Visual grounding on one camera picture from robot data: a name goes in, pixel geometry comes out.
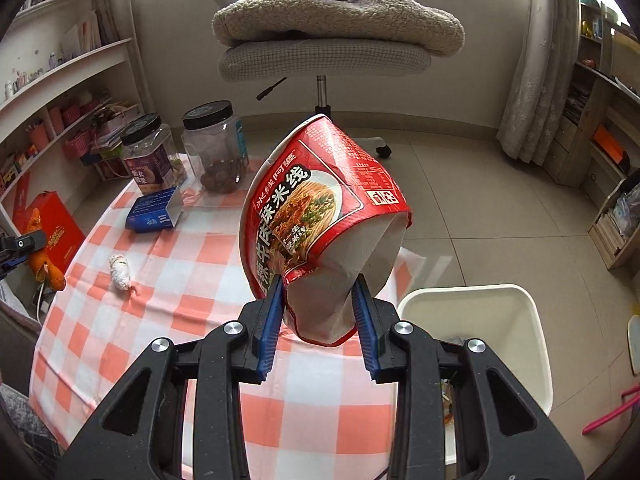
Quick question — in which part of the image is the stack of papers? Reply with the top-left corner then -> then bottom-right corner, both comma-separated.
95,102 -> 141,151

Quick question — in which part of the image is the wooden shelf unit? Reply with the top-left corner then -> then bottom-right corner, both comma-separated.
542,0 -> 640,271

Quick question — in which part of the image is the white bookshelf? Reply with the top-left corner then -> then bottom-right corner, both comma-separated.
0,0 -> 151,231

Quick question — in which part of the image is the orange white checkered tablecloth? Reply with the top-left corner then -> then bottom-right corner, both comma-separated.
29,152 -> 426,480

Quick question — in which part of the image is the pink plastic hanger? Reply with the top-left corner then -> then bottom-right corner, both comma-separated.
582,390 -> 640,436

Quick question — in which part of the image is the red instant noodle bowl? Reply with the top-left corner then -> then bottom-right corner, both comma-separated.
239,115 -> 415,347

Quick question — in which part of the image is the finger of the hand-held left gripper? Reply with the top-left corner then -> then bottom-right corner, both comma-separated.
0,230 -> 48,281

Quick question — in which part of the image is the clear jar with black lid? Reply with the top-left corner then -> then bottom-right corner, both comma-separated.
181,101 -> 249,194

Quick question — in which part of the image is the white tissue wad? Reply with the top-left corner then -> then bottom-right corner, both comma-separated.
109,254 -> 138,297

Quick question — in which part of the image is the white trash bin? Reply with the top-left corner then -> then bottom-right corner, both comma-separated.
397,284 -> 553,466

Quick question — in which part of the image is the beige fleece blanket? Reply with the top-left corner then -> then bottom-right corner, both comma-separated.
211,0 -> 466,58

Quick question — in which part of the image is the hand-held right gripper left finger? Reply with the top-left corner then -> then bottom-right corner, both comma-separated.
57,285 -> 288,480

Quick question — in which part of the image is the beige curtain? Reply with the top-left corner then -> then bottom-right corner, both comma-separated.
497,0 -> 583,166
95,0 -> 153,116

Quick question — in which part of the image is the labelled jar with black lid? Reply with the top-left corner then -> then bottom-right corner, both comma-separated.
120,114 -> 188,197

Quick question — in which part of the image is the pink pen holder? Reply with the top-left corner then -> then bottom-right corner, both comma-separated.
26,125 -> 51,161

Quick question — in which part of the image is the blue cardboard box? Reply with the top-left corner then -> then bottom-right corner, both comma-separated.
125,186 -> 187,233

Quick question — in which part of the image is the pink plastic basket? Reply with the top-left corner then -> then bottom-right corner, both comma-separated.
62,127 -> 96,158

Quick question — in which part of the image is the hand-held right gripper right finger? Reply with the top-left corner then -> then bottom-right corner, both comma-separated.
350,277 -> 586,480

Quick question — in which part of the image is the grey sofa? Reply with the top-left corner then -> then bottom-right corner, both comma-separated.
0,280 -> 66,480

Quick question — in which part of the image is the grey office chair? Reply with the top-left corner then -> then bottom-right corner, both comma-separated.
192,0 -> 433,158

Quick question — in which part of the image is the red gift box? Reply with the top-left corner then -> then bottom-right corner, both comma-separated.
11,190 -> 87,273

